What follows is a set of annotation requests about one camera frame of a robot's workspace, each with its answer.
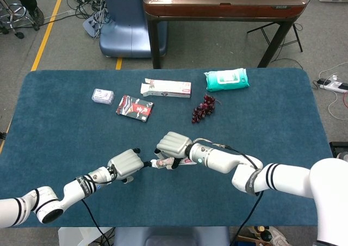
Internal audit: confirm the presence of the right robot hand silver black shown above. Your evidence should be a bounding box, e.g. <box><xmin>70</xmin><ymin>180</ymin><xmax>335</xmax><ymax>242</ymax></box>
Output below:
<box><xmin>153</xmin><ymin>131</ymin><xmax>193</xmax><ymax>170</ymax></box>

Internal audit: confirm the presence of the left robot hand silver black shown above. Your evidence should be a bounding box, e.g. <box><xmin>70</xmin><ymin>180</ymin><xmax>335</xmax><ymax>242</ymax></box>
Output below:
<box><xmin>107</xmin><ymin>147</ymin><xmax>153</xmax><ymax>184</ymax></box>

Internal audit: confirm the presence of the white toothpaste tube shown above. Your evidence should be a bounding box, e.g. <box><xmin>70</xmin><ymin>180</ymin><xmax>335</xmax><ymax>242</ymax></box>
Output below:
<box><xmin>150</xmin><ymin>152</ymin><xmax>198</xmax><ymax>169</ymax></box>

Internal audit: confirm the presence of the white toothpaste carton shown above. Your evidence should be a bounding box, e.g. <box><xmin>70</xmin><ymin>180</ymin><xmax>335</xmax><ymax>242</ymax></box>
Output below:
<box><xmin>140</xmin><ymin>78</ymin><xmax>192</xmax><ymax>99</ymax></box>

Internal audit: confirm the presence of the dark red grape bunch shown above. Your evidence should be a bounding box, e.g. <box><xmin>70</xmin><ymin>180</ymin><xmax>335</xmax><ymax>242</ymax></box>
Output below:
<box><xmin>191</xmin><ymin>93</ymin><xmax>218</xmax><ymax>125</ymax></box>

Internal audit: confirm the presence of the blue felt table mat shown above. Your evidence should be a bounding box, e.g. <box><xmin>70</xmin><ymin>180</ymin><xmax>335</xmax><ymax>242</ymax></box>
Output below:
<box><xmin>0</xmin><ymin>68</ymin><xmax>335</xmax><ymax>228</ymax></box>

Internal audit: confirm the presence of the red black printed box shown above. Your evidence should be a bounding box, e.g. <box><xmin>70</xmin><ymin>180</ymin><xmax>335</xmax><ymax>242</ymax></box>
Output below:
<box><xmin>115</xmin><ymin>95</ymin><xmax>154</xmax><ymax>124</ymax></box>

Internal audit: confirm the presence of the clear plastic card case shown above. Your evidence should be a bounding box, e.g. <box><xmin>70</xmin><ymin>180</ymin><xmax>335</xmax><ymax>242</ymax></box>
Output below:
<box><xmin>91</xmin><ymin>88</ymin><xmax>115</xmax><ymax>106</ymax></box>

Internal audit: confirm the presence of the green wet wipes pack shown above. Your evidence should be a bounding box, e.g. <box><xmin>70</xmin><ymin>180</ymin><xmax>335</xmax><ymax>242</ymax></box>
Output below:
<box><xmin>203</xmin><ymin>67</ymin><xmax>250</xmax><ymax>92</ymax></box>

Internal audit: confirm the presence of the blue grey robot torso base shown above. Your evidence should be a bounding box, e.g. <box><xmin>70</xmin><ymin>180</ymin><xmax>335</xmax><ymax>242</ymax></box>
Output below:
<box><xmin>113</xmin><ymin>226</ymin><xmax>231</xmax><ymax>246</ymax></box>

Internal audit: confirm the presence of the blue grey machine base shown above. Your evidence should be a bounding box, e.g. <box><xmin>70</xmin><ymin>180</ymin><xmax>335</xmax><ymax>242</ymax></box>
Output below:
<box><xmin>99</xmin><ymin>0</ymin><xmax>168</xmax><ymax>58</ymax></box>

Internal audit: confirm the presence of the brown wooden table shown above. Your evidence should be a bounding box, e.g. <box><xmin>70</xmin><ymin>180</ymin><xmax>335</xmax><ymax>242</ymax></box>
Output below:
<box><xmin>143</xmin><ymin>0</ymin><xmax>308</xmax><ymax>69</ymax></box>

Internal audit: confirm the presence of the white sneaker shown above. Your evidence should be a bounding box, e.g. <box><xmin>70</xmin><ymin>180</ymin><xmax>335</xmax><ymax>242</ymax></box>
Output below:
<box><xmin>268</xmin><ymin>226</ymin><xmax>293</xmax><ymax>246</ymax></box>

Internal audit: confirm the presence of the black metal folding stand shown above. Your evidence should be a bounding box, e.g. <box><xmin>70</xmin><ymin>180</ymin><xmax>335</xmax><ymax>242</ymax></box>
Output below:
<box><xmin>246</xmin><ymin>21</ymin><xmax>304</xmax><ymax>53</ymax></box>

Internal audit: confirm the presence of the white power strip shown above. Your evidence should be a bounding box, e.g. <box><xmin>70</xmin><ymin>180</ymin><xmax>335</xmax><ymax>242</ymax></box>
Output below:
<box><xmin>317</xmin><ymin>78</ymin><xmax>348</xmax><ymax>91</ymax></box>

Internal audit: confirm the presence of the chrome stool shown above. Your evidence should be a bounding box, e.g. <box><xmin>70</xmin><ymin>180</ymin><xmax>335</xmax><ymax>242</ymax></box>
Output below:
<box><xmin>0</xmin><ymin>0</ymin><xmax>40</xmax><ymax>40</ymax></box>

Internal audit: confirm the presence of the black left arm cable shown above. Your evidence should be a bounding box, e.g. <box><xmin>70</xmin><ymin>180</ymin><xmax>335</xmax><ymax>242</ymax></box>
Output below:
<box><xmin>80</xmin><ymin>166</ymin><xmax>118</xmax><ymax>246</ymax></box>

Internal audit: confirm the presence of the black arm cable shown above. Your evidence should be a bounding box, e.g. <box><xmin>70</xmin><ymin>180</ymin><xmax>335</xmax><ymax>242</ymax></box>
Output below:
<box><xmin>194</xmin><ymin>137</ymin><xmax>265</xmax><ymax>244</ymax></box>
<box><xmin>80</xmin><ymin>166</ymin><xmax>118</xmax><ymax>246</ymax></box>

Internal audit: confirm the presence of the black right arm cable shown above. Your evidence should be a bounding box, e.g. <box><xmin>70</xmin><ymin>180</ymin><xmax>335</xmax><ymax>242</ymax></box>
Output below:
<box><xmin>194</xmin><ymin>137</ymin><xmax>265</xmax><ymax>244</ymax></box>

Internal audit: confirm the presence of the white floor cable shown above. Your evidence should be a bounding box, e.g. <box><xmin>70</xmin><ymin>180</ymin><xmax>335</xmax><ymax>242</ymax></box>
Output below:
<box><xmin>318</xmin><ymin>62</ymin><xmax>348</xmax><ymax>121</ymax></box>

